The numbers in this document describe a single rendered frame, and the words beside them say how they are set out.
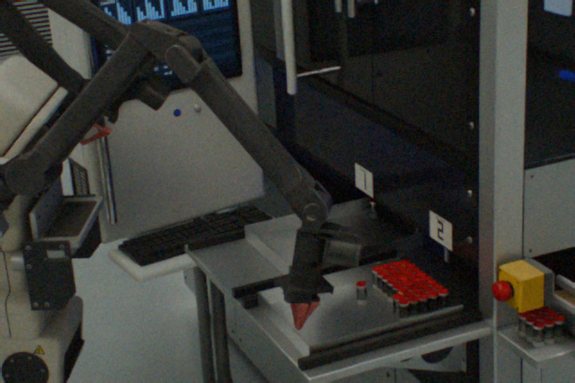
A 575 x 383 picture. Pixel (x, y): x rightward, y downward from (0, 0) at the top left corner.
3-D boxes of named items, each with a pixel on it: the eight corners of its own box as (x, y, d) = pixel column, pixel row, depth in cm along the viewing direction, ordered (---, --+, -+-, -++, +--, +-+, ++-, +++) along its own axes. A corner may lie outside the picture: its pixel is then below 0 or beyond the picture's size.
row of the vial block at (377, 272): (379, 284, 246) (379, 264, 244) (421, 319, 231) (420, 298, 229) (370, 286, 245) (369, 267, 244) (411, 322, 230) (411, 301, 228)
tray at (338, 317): (399, 271, 252) (399, 256, 251) (463, 320, 230) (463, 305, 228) (258, 307, 240) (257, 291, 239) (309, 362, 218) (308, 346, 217)
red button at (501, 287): (506, 293, 219) (506, 274, 218) (518, 301, 216) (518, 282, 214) (489, 298, 218) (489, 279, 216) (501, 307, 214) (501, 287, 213)
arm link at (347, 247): (311, 191, 219) (305, 202, 211) (369, 201, 217) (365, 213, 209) (302, 248, 222) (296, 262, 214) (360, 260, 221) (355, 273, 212)
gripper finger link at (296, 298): (315, 335, 221) (322, 291, 218) (282, 339, 218) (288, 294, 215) (301, 320, 226) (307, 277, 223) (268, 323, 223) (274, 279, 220)
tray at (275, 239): (369, 209, 285) (369, 196, 284) (423, 246, 263) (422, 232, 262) (245, 238, 273) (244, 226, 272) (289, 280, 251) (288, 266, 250)
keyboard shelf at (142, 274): (243, 205, 319) (243, 197, 318) (296, 237, 297) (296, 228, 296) (94, 248, 298) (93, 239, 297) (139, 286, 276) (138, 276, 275)
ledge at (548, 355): (555, 322, 231) (556, 314, 230) (598, 351, 220) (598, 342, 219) (496, 339, 226) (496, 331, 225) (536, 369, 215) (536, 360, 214)
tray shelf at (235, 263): (360, 209, 290) (360, 202, 290) (524, 325, 230) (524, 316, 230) (184, 251, 273) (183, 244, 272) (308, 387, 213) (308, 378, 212)
